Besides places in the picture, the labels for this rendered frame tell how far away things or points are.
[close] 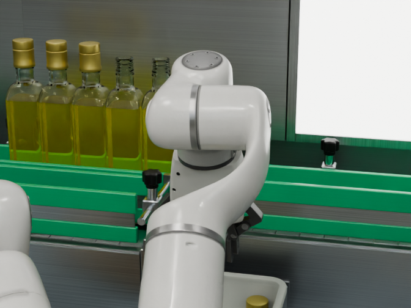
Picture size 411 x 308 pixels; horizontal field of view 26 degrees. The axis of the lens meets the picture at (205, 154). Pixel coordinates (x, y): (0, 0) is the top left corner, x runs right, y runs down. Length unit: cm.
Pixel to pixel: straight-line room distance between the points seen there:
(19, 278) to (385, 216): 63
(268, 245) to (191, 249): 52
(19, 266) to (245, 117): 30
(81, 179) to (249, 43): 36
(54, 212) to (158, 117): 44
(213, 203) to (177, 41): 63
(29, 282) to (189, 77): 30
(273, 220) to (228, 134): 43
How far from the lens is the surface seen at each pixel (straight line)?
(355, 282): 142
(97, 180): 143
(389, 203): 138
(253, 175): 95
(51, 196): 139
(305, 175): 145
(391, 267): 140
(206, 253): 90
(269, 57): 149
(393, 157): 155
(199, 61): 108
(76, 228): 139
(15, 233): 105
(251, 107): 99
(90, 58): 143
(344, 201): 138
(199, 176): 114
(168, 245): 90
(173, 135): 100
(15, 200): 105
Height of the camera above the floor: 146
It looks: 19 degrees down
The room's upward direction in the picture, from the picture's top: straight up
